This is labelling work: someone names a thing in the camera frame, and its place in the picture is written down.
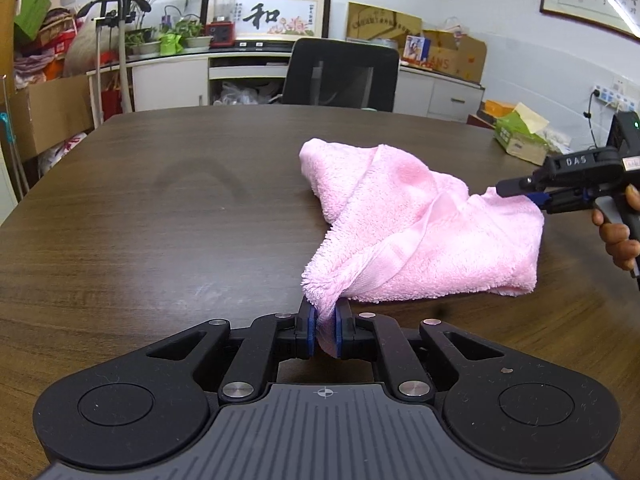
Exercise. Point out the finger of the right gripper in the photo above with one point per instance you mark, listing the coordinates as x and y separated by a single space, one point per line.
516 187
540 199

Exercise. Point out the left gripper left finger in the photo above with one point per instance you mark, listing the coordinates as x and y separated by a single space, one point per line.
150 404

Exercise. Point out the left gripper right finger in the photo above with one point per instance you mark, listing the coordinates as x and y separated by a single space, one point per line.
504 407

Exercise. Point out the pink towel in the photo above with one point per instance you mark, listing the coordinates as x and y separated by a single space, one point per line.
401 231

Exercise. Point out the person's right hand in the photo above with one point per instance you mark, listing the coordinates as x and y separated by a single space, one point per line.
618 245

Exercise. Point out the green tissue box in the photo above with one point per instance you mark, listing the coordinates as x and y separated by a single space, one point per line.
518 133

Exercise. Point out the cardboard boxes on sideboard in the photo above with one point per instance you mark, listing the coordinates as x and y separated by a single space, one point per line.
448 51

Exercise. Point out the black office chair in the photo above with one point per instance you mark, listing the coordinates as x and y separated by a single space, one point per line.
334 73

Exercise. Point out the framed calligraphy with flowers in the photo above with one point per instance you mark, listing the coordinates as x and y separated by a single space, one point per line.
279 20

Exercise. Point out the white low sideboard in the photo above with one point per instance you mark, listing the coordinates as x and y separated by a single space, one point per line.
195 79

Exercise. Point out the cardboard box on floor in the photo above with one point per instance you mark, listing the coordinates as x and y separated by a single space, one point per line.
49 113

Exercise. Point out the red base blender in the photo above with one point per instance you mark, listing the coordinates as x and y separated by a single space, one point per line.
219 22

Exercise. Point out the green paper bag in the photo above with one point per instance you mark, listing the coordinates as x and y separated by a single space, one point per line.
28 22

